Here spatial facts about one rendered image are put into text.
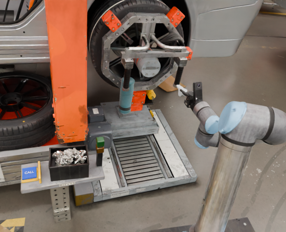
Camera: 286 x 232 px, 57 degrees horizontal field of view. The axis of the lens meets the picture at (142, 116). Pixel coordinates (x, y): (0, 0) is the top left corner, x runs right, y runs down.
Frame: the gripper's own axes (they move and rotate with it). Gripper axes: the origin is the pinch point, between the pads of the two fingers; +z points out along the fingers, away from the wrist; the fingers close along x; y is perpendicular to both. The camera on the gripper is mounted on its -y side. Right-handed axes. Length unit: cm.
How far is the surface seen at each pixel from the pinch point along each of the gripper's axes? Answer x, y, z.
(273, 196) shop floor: 80, 83, -42
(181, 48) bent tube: -1.9, -17.3, 11.8
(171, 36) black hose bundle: -5.0, -20.5, 21.9
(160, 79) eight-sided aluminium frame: -1.7, 16.7, 30.6
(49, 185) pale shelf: -83, 38, -28
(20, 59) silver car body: -93, 5, 45
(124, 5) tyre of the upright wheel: -31, -31, 40
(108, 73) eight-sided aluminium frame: -40, 9, 30
